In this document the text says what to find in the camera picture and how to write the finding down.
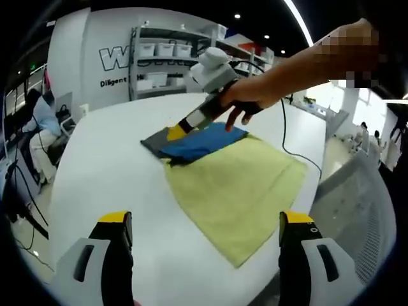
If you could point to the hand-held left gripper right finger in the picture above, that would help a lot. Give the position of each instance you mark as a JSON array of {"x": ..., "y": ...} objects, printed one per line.
[{"x": 309, "y": 258}]

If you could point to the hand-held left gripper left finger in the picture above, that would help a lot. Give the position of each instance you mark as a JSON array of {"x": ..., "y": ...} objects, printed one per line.
[{"x": 99, "y": 258}]

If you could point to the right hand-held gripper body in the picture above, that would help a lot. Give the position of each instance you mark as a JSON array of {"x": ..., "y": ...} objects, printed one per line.
[{"x": 213, "y": 71}]

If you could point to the yellow garment with dark sleeves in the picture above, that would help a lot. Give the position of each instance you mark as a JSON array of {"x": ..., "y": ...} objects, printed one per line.
[{"x": 236, "y": 191}]

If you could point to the person's right hand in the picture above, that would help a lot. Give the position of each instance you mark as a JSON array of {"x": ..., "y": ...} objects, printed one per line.
[{"x": 252, "y": 94}]

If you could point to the grey metal storage shelf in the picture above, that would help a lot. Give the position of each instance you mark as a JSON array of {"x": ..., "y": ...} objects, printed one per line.
[{"x": 178, "y": 60}]

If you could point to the row of white storage bins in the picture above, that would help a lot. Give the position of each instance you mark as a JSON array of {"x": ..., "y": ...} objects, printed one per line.
[{"x": 165, "y": 49}]

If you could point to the grey mesh chair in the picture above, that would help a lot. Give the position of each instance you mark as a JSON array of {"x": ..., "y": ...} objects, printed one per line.
[{"x": 354, "y": 204}]

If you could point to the ceiling light strip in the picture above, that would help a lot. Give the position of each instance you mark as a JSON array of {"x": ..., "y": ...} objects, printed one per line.
[{"x": 301, "y": 22}]

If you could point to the small white box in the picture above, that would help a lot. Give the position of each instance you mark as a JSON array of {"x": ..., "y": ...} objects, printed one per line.
[{"x": 84, "y": 111}]

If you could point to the black handbag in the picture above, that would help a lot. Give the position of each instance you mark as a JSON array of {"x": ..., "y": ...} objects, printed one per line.
[{"x": 63, "y": 114}]

